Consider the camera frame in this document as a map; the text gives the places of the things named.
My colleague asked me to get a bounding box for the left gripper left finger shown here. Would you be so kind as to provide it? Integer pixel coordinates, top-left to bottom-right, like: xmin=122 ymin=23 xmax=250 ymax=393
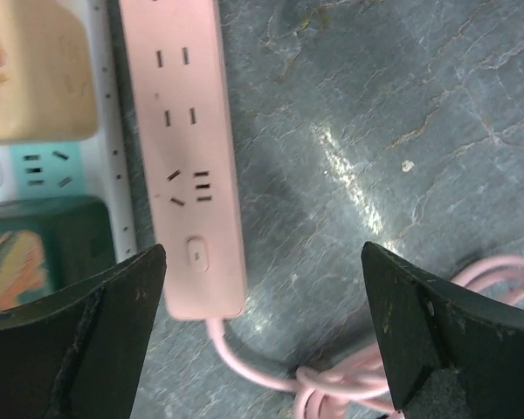
xmin=0 ymin=244 xmax=166 ymax=418

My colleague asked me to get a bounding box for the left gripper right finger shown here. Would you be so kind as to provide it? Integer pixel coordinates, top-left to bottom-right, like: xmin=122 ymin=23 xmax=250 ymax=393
xmin=361 ymin=242 xmax=524 ymax=418

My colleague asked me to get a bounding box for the dark green cube socket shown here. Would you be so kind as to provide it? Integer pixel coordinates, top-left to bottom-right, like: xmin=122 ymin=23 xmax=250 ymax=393
xmin=0 ymin=196 xmax=116 ymax=312

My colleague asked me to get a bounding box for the white multicolour power strip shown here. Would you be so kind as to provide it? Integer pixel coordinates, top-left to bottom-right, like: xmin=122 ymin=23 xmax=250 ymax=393
xmin=0 ymin=1 xmax=137 ymax=261

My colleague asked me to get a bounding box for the beige wooden cube socket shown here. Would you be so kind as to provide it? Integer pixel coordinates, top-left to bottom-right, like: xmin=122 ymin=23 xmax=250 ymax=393
xmin=0 ymin=1 xmax=99 ymax=143

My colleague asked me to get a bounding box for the pink long power strip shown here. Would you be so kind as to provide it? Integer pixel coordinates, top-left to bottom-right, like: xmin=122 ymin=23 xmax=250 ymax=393
xmin=120 ymin=0 xmax=247 ymax=320

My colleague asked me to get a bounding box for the pink bundled power cord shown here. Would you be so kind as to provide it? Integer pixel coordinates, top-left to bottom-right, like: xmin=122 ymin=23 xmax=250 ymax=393
xmin=205 ymin=255 xmax=524 ymax=419

